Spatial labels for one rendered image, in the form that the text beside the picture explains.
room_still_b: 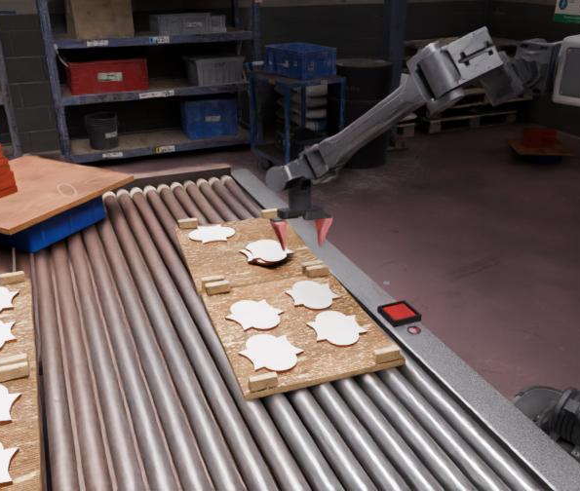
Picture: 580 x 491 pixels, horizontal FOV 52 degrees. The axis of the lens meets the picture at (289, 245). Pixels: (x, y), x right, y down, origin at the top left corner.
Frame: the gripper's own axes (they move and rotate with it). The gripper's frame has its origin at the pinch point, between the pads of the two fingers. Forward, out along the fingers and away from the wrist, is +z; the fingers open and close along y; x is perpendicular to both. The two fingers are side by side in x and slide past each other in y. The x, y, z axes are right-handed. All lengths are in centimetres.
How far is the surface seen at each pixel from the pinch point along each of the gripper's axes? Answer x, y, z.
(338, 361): -27.5, -4.0, 19.4
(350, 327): -18.6, 3.3, 16.0
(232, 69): 424, 108, -78
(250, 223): 45.7, 0.9, 1.3
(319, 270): 6.1, 6.9, 8.7
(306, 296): -2.8, -0.6, 12.3
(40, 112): 487, -62, -48
